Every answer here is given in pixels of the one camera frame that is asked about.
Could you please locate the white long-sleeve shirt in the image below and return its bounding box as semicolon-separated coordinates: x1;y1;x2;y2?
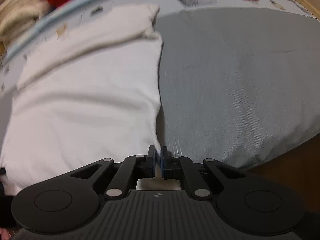
1;4;163;196

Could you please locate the light blue folded duvet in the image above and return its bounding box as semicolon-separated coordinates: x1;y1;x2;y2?
4;0;156;55

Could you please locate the cream folded blanket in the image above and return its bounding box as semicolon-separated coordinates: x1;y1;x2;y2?
1;0;51;47

